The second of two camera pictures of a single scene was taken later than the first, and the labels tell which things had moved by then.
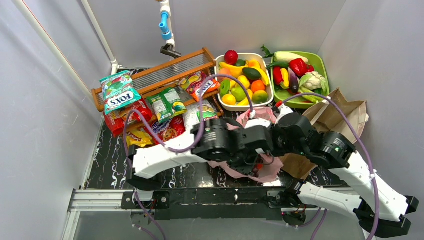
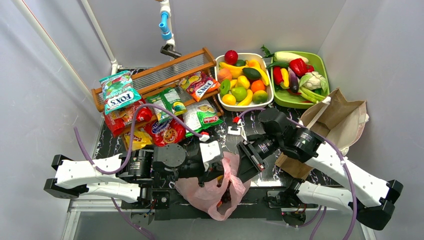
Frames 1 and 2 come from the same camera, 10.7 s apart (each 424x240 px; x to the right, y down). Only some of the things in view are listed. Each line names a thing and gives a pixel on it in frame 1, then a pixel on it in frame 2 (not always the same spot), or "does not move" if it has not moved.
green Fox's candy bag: (118, 91) does not move
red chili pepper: (277, 75) does not move
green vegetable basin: (280, 95) does not move
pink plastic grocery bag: (265, 169) → (208, 198)
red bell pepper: (299, 67) does not move
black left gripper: (249, 164) → (205, 175)
